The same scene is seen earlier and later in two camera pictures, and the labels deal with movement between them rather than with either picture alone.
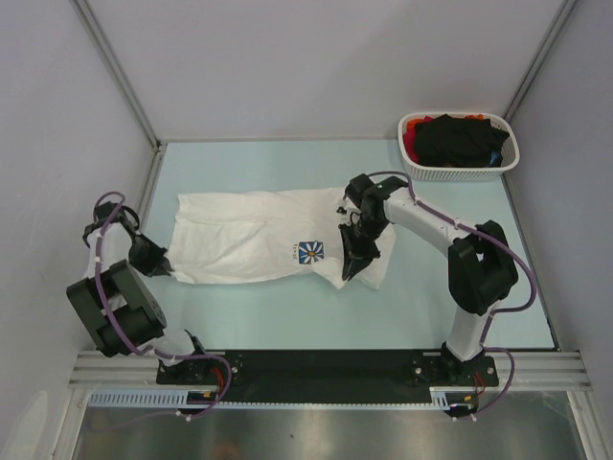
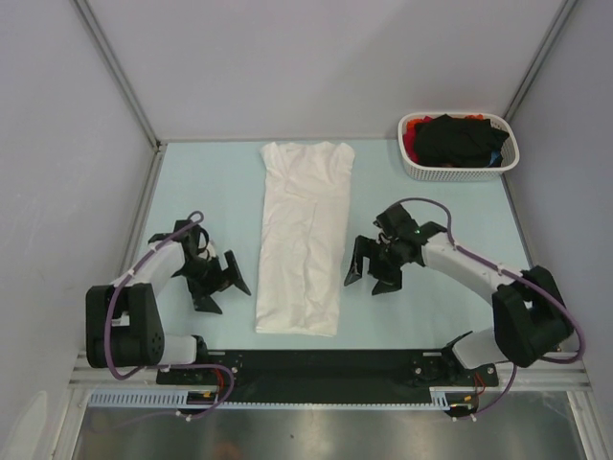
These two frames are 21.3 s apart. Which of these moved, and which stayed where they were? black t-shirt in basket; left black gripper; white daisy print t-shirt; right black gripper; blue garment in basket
Moved: right black gripper; white daisy print t-shirt; left black gripper
Stayed: blue garment in basket; black t-shirt in basket
